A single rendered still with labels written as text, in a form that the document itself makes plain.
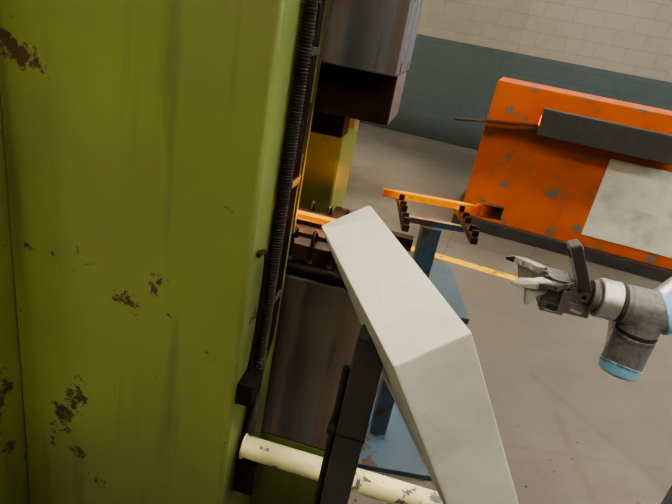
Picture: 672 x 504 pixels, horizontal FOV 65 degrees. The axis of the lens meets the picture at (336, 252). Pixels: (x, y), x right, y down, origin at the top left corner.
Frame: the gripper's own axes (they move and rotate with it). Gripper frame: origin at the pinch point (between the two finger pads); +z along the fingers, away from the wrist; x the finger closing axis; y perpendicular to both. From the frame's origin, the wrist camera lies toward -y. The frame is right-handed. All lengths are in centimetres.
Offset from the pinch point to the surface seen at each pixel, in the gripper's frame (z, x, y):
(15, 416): 91, -46, 39
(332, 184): 48, 23, -3
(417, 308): 21, -69, -19
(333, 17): 46, -17, -44
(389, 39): 35, -17, -43
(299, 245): 46.5, -12.5, 2.2
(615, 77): -203, 729, -43
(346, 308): 33.1, -16.0, 12.6
